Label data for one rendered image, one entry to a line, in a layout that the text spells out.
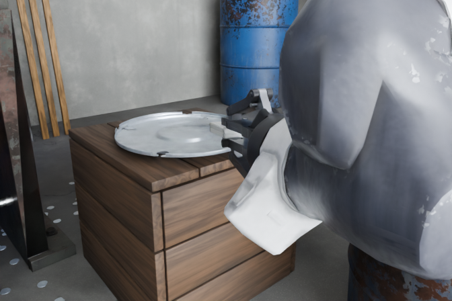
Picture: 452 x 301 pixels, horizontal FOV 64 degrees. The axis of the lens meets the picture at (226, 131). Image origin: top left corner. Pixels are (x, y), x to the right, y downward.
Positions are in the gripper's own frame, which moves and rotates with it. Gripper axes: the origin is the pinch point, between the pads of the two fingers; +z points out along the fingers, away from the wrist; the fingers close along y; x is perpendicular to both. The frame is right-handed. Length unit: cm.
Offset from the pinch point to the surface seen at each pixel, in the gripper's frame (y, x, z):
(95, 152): -6.5, 18.9, 27.0
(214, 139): -4.7, -3.6, 17.7
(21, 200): -19, 37, 44
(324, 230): -39, -43, 37
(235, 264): -30.5, -5.8, 14.8
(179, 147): -5.0, 4.0, 15.1
